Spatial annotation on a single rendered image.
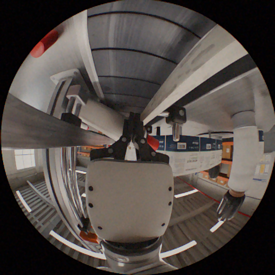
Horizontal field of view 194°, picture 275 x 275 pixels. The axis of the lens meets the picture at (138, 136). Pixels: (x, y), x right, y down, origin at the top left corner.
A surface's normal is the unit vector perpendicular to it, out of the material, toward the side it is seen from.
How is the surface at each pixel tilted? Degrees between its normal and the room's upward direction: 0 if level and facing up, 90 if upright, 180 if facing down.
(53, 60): 0
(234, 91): 0
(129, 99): 0
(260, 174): 90
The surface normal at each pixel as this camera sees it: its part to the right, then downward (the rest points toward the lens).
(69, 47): -0.06, 0.99
